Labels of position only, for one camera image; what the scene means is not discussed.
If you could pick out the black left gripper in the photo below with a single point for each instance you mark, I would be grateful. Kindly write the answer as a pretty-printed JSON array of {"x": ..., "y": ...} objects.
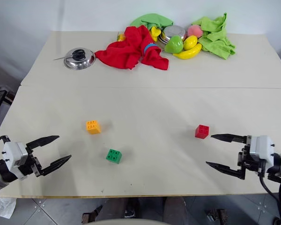
[{"x": 32, "y": 164}]

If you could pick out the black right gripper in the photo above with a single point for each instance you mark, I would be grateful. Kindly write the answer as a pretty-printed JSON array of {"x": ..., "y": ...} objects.
[{"x": 250, "y": 161}]

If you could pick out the red toy building block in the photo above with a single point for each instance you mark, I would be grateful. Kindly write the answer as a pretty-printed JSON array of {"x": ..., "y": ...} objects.
[{"x": 201, "y": 132}]

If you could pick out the yellow toy building block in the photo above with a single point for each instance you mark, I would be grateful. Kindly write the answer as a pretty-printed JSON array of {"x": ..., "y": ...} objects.
[{"x": 93, "y": 127}]

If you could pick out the rusty metal foot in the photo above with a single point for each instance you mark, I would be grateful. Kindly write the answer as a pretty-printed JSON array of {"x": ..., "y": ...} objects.
[
  {"x": 91, "y": 214},
  {"x": 216, "y": 214}
]

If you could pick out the green toy building block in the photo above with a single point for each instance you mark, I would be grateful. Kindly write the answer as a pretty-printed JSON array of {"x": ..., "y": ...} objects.
[{"x": 114, "y": 156}]

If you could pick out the white crumpled bag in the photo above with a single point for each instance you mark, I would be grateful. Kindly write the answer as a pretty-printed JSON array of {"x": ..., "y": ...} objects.
[{"x": 7, "y": 207}]

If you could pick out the thin metal rod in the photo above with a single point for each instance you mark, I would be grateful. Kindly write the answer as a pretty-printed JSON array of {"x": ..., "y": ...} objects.
[{"x": 59, "y": 58}]

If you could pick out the steel pot lid black knob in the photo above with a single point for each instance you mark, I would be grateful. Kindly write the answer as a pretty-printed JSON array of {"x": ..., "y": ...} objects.
[{"x": 80, "y": 62}]

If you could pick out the yellow toy banana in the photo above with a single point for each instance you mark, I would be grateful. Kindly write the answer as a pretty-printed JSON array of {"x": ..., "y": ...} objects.
[{"x": 188, "y": 54}]

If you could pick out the green cloth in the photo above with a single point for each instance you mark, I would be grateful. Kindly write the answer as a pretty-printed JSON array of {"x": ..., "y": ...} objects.
[
  {"x": 154, "y": 20},
  {"x": 216, "y": 39}
]

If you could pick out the yellow toy lemon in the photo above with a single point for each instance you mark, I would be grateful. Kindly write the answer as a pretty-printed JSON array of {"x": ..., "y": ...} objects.
[{"x": 190, "y": 42}]

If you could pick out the green toy pepper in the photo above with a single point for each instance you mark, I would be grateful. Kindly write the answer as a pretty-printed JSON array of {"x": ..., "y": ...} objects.
[{"x": 174, "y": 45}]

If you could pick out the pink toy peach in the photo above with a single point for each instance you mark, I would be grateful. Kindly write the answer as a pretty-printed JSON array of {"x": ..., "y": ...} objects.
[{"x": 194, "y": 31}]

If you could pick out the red cloth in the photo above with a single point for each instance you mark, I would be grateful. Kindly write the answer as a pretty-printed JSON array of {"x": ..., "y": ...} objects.
[{"x": 126, "y": 50}]

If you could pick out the steel bowl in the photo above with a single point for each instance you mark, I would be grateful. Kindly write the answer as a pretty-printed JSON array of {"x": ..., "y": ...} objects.
[{"x": 174, "y": 31}]

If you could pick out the small orange toy fruit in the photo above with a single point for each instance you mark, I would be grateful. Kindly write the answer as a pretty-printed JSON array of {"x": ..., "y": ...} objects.
[{"x": 121, "y": 37}]

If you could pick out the yellow toy pepper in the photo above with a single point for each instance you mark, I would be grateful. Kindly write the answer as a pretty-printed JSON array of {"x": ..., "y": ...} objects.
[{"x": 155, "y": 32}]

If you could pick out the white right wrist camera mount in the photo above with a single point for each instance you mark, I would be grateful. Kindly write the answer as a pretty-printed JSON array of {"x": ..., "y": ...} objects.
[{"x": 262, "y": 146}]

